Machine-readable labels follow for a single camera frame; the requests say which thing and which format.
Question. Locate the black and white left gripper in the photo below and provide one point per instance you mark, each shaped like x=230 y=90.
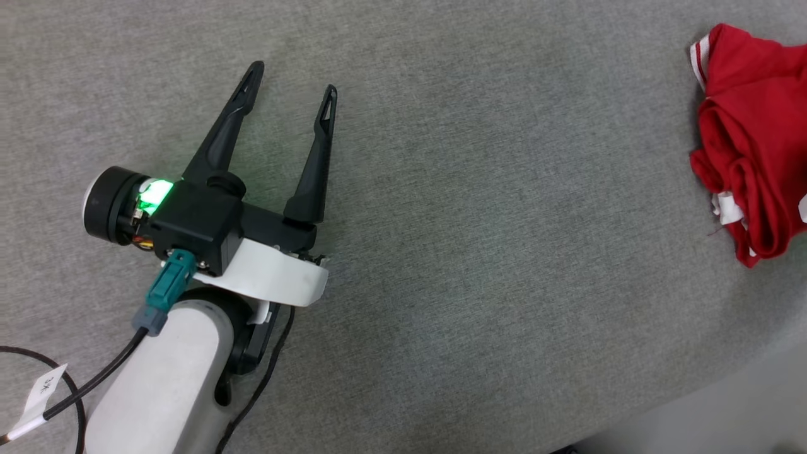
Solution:
x=274 y=271

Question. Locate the grey fabric table cover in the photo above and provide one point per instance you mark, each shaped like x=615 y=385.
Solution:
x=473 y=189

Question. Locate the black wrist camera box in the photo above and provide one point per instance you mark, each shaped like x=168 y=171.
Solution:
x=198 y=227

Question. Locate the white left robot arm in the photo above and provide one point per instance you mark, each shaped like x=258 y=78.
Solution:
x=164 y=384

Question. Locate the red printed t-shirt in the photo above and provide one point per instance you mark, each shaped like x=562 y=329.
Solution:
x=756 y=139

